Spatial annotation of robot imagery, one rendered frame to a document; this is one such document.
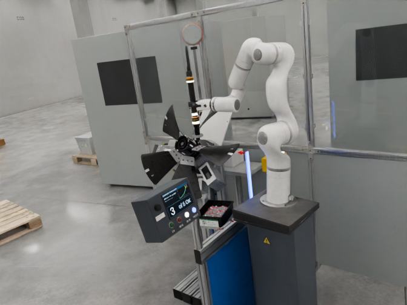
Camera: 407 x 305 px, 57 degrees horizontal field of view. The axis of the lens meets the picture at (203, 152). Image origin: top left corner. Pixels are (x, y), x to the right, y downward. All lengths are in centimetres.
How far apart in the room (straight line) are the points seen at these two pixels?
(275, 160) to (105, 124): 359
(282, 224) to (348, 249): 129
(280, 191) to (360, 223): 106
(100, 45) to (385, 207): 368
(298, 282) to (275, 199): 45
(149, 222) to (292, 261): 80
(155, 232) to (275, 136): 71
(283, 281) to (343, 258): 107
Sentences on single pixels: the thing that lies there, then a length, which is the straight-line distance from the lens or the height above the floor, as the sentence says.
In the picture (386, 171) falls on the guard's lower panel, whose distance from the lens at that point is 266.
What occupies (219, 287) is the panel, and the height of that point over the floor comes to 56.
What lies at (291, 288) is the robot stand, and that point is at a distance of 208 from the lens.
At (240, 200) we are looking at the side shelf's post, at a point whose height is 57.
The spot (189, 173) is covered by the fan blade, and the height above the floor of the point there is 105.
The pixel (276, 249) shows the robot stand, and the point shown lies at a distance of 198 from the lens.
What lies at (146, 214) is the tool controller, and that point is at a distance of 155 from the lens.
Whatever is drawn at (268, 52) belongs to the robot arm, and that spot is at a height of 174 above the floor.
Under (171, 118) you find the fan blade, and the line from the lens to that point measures 257.
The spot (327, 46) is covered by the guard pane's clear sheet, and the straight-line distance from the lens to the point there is 261.
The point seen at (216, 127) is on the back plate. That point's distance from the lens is 264.
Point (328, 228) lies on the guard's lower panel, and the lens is 298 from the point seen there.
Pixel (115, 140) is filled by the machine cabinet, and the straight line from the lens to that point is 513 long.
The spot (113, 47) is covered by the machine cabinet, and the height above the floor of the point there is 188.
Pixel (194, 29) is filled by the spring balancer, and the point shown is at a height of 191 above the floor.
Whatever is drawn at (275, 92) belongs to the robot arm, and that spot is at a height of 155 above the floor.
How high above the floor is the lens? 183
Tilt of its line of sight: 17 degrees down
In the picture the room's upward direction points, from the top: 8 degrees counter-clockwise
